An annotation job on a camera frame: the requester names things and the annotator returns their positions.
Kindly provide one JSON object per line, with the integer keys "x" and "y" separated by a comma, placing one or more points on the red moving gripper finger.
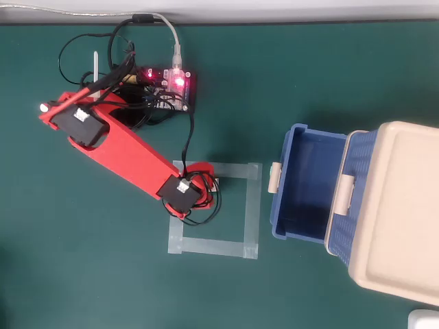
{"x": 203, "y": 168}

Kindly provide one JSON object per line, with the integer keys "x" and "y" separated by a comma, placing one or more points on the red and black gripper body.
{"x": 205, "y": 195}

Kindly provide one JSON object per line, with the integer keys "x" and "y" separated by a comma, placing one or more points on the blue plastic storage box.
{"x": 305, "y": 185}

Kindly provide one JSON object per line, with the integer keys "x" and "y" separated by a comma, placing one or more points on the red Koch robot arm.
{"x": 130, "y": 150}

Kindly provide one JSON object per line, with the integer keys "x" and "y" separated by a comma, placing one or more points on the beige plastic drawer cabinet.
{"x": 401, "y": 212}

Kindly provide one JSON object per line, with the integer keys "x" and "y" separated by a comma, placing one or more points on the translucent tape strip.
{"x": 252, "y": 209}
{"x": 212, "y": 246}

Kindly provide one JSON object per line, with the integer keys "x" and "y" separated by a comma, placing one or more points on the controller circuit board with LEDs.
{"x": 171, "y": 89}

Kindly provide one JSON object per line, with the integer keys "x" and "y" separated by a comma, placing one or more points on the white plastic stick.
{"x": 95, "y": 68}

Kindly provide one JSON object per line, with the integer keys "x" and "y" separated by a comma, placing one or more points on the white box corner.
{"x": 425, "y": 320}

